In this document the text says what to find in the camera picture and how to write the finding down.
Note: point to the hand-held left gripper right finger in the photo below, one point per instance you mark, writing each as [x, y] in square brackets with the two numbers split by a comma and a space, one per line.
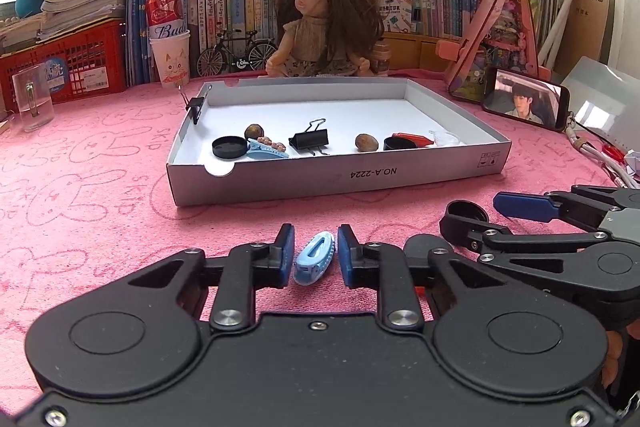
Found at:
[346, 257]

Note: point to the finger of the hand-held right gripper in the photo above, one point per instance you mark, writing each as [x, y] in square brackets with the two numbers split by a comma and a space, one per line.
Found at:
[530, 242]
[525, 206]

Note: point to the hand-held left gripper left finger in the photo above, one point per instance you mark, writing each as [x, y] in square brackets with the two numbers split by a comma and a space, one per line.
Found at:
[286, 257]

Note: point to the light blue hair clip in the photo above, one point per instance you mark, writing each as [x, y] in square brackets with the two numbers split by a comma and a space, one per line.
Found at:
[312, 261]

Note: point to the black round cap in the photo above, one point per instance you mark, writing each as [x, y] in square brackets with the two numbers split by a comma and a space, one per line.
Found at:
[467, 213]

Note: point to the blue beaded hair clip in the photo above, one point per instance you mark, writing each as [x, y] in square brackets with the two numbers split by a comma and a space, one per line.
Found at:
[267, 148]

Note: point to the black binder clip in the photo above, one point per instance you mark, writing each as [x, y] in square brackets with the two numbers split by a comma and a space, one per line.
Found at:
[195, 108]
[310, 139]

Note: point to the black round lid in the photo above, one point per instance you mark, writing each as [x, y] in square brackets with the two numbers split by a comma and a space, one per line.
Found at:
[395, 144]
[229, 147]

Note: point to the white cardboard box tray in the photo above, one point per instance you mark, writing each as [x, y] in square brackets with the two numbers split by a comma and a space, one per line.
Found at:
[320, 117]

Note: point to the person's right hand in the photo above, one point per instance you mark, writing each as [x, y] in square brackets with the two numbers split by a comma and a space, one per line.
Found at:
[612, 357]

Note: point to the crumpled white paper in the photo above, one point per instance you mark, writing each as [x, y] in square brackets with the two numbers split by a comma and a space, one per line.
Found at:
[632, 164]

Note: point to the black smartphone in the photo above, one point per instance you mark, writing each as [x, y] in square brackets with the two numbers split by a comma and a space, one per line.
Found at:
[525, 99]

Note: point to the brown walnut left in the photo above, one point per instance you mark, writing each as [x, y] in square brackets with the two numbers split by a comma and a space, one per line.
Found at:
[254, 132]

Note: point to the translucent plastic folder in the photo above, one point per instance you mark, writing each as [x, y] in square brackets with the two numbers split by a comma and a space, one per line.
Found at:
[600, 97]

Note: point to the pink triangular toy house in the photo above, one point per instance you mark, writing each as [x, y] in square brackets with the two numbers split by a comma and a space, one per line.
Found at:
[510, 37]

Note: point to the brown cardboard board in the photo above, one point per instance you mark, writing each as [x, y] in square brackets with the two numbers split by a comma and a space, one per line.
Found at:
[585, 32]

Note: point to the row of glossy books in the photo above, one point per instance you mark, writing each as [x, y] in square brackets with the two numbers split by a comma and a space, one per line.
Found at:
[545, 22]

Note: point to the pink printed cloth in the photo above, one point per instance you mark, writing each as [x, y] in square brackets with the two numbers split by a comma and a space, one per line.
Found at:
[100, 187]

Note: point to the small white jar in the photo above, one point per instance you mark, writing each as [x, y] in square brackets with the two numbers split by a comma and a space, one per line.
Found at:
[381, 59]

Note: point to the white plastic pipe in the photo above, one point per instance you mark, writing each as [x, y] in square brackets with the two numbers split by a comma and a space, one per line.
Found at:
[565, 7]

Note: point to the black miniature bicycle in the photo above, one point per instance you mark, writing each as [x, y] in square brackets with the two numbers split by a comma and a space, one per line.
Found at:
[235, 54]

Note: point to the white cat paper cup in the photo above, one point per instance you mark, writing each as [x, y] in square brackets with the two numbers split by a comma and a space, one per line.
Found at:
[171, 62]

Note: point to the brown haired doll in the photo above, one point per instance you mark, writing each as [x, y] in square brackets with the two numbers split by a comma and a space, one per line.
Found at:
[320, 32]

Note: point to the white printed carton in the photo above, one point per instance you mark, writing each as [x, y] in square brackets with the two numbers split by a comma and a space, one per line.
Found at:
[395, 12]

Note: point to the row of blue spined books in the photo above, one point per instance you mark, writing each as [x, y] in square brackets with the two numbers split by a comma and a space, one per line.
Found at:
[220, 2]

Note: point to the red beer can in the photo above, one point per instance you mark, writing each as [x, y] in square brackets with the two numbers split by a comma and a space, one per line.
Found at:
[164, 12]

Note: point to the red plastic crate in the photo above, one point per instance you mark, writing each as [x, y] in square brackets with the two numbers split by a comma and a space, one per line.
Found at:
[85, 67]

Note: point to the clear glass cup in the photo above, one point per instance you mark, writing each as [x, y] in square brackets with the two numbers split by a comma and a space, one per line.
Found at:
[32, 99]

